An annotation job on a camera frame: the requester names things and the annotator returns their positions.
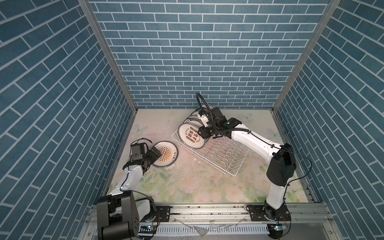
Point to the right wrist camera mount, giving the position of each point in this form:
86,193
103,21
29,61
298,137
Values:
205,119

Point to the right circuit board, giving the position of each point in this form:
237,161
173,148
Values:
276,231

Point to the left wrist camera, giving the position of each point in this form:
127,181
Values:
138,151

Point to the circuit board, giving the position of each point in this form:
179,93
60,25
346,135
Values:
147,230
276,231

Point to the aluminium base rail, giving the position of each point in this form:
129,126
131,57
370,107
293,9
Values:
200,220

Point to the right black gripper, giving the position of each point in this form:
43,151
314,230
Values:
203,133

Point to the white wire dish rack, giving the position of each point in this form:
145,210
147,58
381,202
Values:
226,155

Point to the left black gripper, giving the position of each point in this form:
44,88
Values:
153,156

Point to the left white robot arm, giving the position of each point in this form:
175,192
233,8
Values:
119,214

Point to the small orange sunburst plate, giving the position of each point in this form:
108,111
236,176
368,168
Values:
169,153

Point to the large red-lettered plate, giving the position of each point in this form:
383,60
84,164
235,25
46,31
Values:
188,134
196,113
205,107

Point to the left circuit board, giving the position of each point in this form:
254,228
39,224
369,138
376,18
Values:
147,230

